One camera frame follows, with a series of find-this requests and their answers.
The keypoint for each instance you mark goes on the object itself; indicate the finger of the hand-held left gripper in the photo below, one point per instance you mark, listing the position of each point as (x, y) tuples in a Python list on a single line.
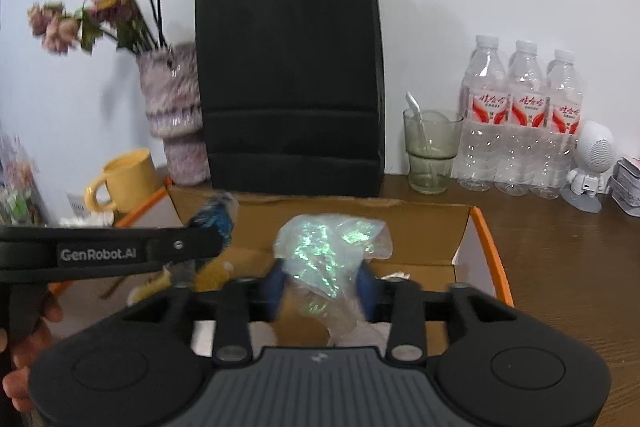
[(210, 222)]

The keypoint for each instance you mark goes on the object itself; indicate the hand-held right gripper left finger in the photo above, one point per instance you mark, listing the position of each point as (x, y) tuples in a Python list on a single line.
[(274, 294)]

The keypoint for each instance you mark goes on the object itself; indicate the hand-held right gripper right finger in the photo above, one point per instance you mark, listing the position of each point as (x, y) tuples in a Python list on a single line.
[(369, 299)]

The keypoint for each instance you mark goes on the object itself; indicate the orange-edged cardboard box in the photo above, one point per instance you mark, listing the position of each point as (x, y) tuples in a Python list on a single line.
[(260, 213)]

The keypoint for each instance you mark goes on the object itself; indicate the clear iridescent plastic bag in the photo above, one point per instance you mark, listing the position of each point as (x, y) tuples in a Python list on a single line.
[(320, 247)]

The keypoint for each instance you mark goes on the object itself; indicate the person's left hand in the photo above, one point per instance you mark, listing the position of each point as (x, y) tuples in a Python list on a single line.
[(30, 352)]

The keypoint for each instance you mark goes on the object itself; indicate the crumpled white tissue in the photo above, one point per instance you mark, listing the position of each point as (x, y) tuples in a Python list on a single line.
[(87, 221)]

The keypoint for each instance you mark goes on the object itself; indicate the white crumpled paper ball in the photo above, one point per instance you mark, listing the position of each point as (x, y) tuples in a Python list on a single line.
[(395, 276)]

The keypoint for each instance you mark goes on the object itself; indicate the white paper box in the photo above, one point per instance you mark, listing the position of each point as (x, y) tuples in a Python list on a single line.
[(76, 205)]

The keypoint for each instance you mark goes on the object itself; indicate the yellow mug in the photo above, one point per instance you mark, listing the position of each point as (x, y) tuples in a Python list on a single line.
[(132, 179)]

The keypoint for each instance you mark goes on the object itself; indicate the colourful printed packet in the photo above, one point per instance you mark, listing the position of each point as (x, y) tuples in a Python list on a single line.
[(17, 187)]

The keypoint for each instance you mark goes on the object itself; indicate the purple textured vase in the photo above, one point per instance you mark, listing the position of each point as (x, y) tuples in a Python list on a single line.
[(175, 107)]

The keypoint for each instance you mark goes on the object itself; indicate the clear glass cup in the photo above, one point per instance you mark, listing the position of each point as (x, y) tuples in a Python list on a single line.
[(432, 157)]

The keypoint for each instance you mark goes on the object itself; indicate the black paper bag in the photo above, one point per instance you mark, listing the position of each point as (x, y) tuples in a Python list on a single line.
[(290, 72)]

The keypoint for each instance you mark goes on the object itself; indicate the clear red-label water bottle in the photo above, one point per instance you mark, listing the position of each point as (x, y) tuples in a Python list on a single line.
[(560, 152), (522, 147), (482, 142)]

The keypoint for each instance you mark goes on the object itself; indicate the white plastic spoon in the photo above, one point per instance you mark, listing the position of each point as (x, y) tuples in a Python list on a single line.
[(416, 109)]

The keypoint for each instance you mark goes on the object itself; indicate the white robot figurine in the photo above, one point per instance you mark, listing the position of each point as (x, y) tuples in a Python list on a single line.
[(592, 147)]

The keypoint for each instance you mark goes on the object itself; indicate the patterned tin box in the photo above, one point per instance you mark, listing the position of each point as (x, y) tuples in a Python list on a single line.
[(627, 187)]

